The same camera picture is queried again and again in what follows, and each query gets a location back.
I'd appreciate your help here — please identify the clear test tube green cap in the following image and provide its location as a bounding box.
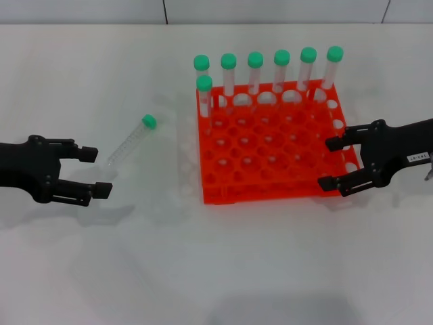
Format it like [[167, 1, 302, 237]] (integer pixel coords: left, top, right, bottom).
[[196, 74, 214, 137], [297, 47, 318, 100], [247, 51, 265, 109], [221, 53, 237, 114], [193, 54, 211, 82], [314, 45, 344, 102], [107, 114, 158, 167], [273, 49, 291, 102]]

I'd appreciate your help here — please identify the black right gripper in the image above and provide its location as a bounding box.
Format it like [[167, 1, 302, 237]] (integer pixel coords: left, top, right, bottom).
[[317, 118, 433, 198]]

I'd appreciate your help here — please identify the orange test tube rack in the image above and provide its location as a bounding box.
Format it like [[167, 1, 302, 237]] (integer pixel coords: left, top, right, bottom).
[[196, 79, 363, 206]]

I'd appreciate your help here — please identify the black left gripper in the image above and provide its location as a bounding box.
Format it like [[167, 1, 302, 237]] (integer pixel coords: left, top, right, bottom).
[[0, 135, 114, 208]]

